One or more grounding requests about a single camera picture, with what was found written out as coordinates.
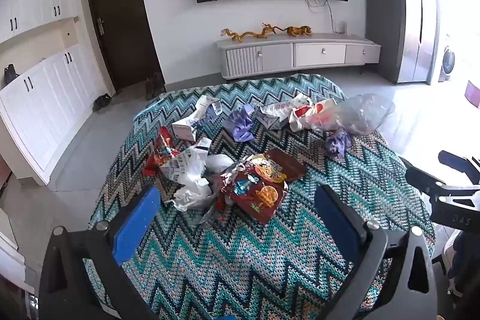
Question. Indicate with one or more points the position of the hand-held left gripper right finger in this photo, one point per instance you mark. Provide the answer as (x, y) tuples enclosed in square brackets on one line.
[(335, 218)]

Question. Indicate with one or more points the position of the white blue packet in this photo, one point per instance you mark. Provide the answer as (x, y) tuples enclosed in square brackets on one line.
[(185, 128)]

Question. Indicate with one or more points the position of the person's right forearm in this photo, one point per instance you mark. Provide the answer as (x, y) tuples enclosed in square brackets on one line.
[(467, 260)]

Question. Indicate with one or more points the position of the clear plastic bag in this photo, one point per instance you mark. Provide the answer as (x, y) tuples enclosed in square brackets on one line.
[(365, 113)]

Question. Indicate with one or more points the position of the dark boots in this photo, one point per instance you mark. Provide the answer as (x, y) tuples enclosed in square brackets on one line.
[(154, 85)]

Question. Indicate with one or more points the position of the grey refrigerator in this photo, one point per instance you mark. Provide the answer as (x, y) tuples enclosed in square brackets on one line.
[(405, 16)]

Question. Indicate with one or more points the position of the white plastic bag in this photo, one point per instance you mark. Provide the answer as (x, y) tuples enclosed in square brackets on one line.
[(195, 188)]

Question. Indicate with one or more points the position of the dark brown door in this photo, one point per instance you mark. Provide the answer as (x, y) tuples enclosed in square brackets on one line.
[(120, 24)]

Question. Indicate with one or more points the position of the golden tiger figurine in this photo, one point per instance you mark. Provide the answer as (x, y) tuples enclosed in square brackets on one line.
[(299, 30)]

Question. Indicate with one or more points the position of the white television cabinet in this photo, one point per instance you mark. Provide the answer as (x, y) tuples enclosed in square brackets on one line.
[(277, 55)]

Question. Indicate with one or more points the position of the purple paper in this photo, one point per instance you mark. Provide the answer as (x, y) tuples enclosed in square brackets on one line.
[(240, 123), (338, 143)]

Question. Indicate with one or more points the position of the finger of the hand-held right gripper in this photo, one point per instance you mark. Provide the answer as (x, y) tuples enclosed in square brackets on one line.
[(420, 177), (459, 163)]

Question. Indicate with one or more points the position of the black shoes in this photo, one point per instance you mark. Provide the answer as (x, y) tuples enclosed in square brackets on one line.
[(102, 102)]

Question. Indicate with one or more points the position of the white low cabinet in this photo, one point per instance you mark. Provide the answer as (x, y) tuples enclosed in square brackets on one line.
[(48, 98)]

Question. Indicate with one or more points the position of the red white plastic wrapper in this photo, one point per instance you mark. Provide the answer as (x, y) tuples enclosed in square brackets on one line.
[(300, 115)]

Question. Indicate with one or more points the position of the red snack bag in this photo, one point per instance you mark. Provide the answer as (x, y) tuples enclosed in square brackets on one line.
[(163, 147)]

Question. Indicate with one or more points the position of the small golden dragon figurine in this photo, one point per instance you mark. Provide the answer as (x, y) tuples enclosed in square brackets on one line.
[(270, 29)]

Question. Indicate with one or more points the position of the zigzag knitted blanket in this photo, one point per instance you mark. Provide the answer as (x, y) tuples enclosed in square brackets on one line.
[(232, 267)]

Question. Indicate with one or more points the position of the purple box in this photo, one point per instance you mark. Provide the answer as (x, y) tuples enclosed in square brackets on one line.
[(473, 93)]

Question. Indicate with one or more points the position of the white washing machine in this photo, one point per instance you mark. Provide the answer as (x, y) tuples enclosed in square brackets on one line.
[(447, 63)]

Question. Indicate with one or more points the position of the brown snack packet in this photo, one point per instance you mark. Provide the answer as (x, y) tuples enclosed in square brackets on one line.
[(290, 164)]

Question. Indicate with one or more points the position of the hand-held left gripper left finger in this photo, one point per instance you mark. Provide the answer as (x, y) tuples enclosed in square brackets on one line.
[(137, 218)]

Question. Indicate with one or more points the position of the long golden dragon figurine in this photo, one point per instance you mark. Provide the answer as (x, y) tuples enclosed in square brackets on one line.
[(240, 35)]

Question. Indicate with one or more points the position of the brown snack bag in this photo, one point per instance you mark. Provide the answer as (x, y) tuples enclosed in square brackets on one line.
[(258, 198)]

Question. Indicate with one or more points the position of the long white blue wrapper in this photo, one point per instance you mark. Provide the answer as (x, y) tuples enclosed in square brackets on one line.
[(273, 113)]

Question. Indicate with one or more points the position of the black bag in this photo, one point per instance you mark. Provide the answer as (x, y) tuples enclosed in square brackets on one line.
[(10, 75)]

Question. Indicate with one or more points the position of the white wall socket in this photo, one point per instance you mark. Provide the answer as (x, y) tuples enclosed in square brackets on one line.
[(341, 27)]

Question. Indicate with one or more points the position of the white printed packet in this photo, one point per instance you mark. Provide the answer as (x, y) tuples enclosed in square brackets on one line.
[(183, 160)]

